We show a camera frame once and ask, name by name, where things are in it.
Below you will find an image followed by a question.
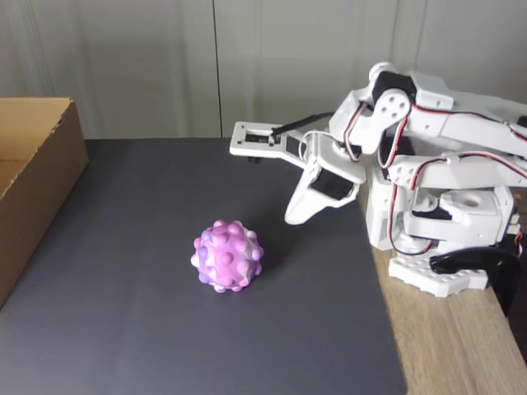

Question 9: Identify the pink purple bumpy ball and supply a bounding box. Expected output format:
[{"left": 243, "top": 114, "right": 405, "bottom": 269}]
[{"left": 190, "top": 219, "right": 265, "bottom": 294}]

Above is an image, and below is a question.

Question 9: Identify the brown cardboard box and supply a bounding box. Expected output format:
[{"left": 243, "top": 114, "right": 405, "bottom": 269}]
[{"left": 0, "top": 96, "right": 91, "bottom": 309}]

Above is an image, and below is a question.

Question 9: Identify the black table clamp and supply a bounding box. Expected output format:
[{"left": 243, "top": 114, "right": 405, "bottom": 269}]
[{"left": 428, "top": 245, "right": 524, "bottom": 318}]

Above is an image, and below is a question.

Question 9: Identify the dark grey table mat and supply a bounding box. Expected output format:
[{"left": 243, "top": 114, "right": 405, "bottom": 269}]
[{"left": 0, "top": 137, "right": 409, "bottom": 395}]

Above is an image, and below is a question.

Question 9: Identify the red white black servo wire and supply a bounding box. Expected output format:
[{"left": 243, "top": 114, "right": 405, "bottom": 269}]
[
  {"left": 342, "top": 100, "right": 374, "bottom": 164},
  {"left": 385, "top": 155, "right": 454, "bottom": 256}
]

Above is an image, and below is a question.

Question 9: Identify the black camera cable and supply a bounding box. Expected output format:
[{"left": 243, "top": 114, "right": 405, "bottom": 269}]
[{"left": 270, "top": 111, "right": 335, "bottom": 137}]

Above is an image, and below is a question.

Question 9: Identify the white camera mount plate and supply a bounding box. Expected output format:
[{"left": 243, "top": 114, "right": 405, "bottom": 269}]
[{"left": 228, "top": 120, "right": 316, "bottom": 166}]

